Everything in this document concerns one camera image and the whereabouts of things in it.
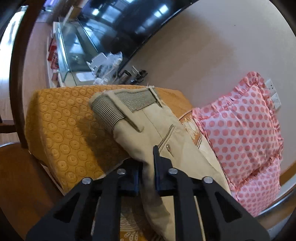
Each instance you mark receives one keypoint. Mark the glass tv stand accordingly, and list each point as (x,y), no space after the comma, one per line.
(78,41)

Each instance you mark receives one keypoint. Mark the pink polka dot pillow left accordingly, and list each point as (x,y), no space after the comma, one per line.
(244,133)

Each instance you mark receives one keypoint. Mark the dark wooden chair frame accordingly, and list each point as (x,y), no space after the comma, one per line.
(17,64)

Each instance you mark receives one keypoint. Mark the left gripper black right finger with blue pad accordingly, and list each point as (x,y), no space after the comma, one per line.
(203,210)

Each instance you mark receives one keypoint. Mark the yellow patterned bed sheet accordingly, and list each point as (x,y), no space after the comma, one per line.
(63,133)

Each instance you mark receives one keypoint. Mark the white wall socket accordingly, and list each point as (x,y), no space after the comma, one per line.
(273,93)

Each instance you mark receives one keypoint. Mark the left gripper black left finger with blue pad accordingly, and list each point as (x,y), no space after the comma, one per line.
(91,210)

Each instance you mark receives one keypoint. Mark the beige khaki pants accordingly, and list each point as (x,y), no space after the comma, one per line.
(139,120)

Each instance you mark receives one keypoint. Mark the black flat screen television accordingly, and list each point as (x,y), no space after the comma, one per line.
(125,26)

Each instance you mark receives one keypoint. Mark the white device on stand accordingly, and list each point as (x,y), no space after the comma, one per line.
(105,67)

